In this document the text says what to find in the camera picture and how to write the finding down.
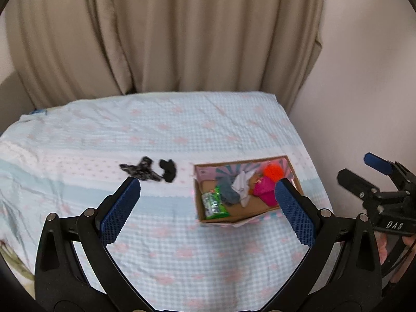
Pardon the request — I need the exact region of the grey sock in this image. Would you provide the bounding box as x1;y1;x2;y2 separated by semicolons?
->
216;175;243;206

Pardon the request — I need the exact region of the patterned cardboard box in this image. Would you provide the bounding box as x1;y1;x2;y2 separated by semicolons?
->
193;155;304;228

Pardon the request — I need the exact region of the black patterned sock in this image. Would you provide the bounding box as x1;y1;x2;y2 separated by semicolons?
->
119;157;163;183

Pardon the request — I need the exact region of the black balled sock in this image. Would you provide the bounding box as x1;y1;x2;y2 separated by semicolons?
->
159;159;178;183

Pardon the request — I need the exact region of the beige curtain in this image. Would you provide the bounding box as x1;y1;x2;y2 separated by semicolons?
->
5;0;326;111

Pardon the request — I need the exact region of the floral bed sheet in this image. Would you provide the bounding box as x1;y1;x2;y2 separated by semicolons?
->
0;237;35;287

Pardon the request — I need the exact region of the magenta sock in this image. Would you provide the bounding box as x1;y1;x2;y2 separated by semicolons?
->
253;177;280;207

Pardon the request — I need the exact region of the checked blue pink bedsheet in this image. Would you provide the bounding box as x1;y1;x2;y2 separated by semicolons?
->
0;91;335;312

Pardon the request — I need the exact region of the orange pompom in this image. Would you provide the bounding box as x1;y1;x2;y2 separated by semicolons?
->
262;163;284;181

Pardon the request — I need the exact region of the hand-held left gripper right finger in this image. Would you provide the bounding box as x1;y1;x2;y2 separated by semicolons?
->
263;179;382;312

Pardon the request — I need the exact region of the white cloth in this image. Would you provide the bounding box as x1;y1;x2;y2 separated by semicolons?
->
231;169;257;208

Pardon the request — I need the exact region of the grey padded headboard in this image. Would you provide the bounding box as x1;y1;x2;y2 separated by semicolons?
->
0;71;36;134

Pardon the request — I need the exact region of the person's right hand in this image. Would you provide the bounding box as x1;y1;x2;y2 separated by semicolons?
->
379;233;416;267

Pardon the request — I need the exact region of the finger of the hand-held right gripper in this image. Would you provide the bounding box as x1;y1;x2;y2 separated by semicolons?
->
337;168;380;199
363;153;399;178

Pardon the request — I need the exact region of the green snack packet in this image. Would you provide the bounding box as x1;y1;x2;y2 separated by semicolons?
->
201;187;230;220

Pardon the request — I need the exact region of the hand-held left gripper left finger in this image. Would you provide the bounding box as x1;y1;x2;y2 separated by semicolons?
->
34;176;157;312

